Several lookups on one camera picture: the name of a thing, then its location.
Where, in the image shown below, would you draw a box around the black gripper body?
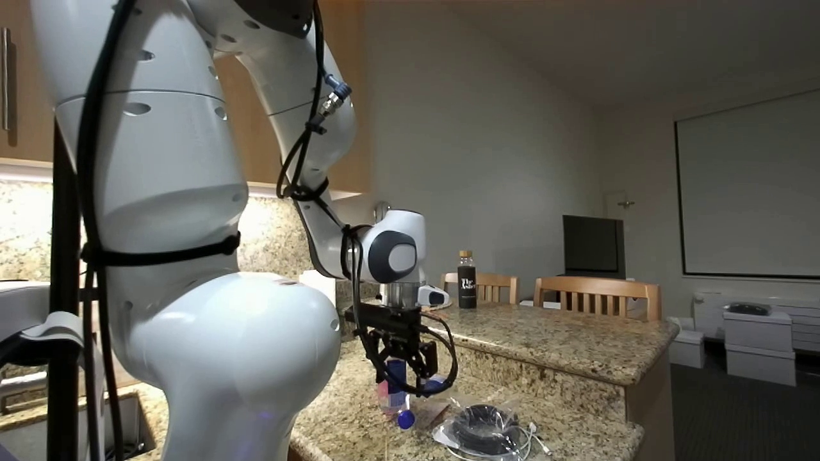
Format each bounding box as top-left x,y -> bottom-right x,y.
357,304 -> 439,378

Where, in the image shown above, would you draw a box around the water bottle red label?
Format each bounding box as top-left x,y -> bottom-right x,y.
379,359 -> 414,431

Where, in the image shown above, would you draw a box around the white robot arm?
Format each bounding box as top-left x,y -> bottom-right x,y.
31,0 -> 457,461

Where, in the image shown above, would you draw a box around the dark glass bottle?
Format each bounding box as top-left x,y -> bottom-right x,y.
457,249 -> 477,307

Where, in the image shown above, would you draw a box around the clear plastic lid dish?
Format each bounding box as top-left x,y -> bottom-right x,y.
432,405 -> 552,461

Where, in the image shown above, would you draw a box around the wooden chair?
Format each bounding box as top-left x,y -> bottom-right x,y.
534,277 -> 662,319
477,273 -> 517,304

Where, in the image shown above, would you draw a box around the black television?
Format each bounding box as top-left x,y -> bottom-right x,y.
564,214 -> 625,280

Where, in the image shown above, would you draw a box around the white storage boxes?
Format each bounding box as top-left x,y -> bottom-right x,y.
669,293 -> 820,386

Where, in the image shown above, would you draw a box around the white projector screen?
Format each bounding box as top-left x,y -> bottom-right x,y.
673,90 -> 820,280

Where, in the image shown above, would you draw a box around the wooden upper cabinets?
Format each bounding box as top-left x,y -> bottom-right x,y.
0,0 -> 368,191

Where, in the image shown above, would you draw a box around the black camera stand pole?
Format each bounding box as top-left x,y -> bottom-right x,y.
47,132 -> 80,461

